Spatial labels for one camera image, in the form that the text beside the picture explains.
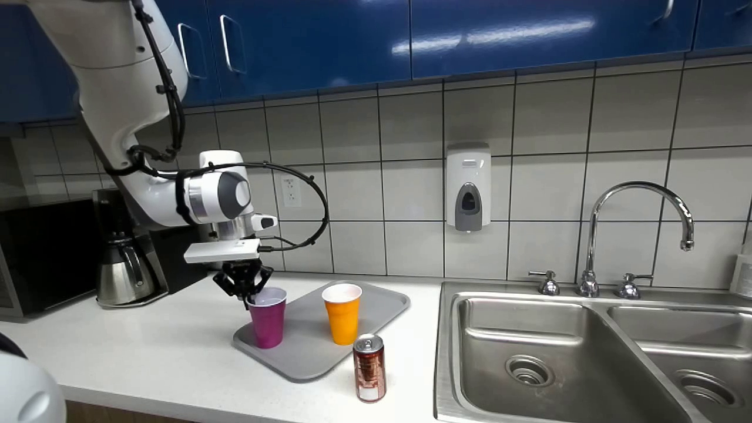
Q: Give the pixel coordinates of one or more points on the black microwave oven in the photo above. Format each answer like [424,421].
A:
[47,256]

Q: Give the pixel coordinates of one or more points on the purple plastic cup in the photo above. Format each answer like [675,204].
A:
[269,315]

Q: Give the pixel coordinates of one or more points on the blue wall cabinets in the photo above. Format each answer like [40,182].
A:
[240,50]

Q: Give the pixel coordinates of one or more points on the orange plastic cup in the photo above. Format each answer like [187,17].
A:
[341,303]

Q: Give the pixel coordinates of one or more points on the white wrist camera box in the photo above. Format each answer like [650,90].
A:
[221,250]

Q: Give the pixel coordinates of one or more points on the stainless steel double sink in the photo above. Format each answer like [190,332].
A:
[510,356]

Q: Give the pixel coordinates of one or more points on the grey plastic tray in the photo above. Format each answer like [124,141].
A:
[307,350]

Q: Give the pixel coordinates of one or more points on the steel coffee maker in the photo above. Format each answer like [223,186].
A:
[139,263]

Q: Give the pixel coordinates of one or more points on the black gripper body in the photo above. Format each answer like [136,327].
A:
[243,273]

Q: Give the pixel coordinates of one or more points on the red soda can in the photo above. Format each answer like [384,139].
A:
[369,366]

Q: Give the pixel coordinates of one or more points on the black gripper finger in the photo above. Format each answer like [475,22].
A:
[257,289]
[233,289]

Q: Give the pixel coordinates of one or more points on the white soap dispenser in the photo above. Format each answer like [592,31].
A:
[468,188]

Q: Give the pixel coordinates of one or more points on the chrome sink faucet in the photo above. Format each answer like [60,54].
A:
[610,255]

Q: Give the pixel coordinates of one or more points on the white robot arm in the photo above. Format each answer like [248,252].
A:
[129,84]

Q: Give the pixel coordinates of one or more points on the white rounded object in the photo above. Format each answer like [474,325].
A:
[27,390]

